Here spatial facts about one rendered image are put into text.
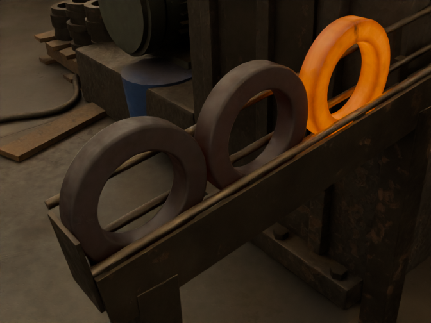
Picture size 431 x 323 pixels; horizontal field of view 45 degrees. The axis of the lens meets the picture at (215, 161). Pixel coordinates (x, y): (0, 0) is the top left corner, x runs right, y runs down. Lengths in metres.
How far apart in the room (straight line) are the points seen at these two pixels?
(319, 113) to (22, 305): 0.98
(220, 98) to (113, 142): 0.15
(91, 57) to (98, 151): 1.77
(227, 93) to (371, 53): 0.29
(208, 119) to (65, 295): 0.91
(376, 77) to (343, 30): 0.13
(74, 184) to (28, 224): 1.18
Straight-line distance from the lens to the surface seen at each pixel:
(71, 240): 0.58
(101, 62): 2.24
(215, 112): 0.63
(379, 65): 0.85
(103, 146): 0.56
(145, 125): 0.57
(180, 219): 0.63
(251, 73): 0.64
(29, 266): 1.58
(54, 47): 2.87
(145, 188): 1.80
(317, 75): 0.73
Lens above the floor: 0.98
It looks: 31 degrees down
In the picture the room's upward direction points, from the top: 2 degrees counter-clockwise
